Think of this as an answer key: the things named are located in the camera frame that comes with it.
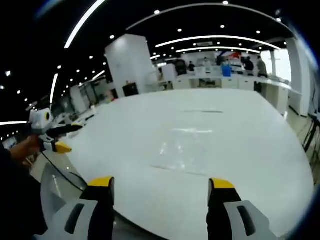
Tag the long ceiling light strip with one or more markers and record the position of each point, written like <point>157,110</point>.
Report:
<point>220,48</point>
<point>217,38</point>
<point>82,22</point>
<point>53,87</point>

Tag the group of round ceiling lights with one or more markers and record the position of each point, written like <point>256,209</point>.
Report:
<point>179,30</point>

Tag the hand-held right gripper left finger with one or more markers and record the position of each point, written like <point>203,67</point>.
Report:
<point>97,215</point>

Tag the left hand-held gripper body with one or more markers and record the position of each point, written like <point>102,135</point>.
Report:
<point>40,121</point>

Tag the clear resealable bag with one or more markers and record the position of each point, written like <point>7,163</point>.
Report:
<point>185,147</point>

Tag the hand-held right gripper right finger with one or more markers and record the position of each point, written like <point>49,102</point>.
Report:
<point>222,215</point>

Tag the blue container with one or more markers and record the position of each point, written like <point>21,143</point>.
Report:
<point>226,70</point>

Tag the black box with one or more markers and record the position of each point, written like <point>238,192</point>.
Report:
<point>130,90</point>

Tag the white counter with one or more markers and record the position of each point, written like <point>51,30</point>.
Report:
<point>250,83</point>

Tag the black tripod stand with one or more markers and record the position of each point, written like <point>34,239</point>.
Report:
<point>311,135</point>

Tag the person's left hand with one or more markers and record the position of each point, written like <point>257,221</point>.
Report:
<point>27,146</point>

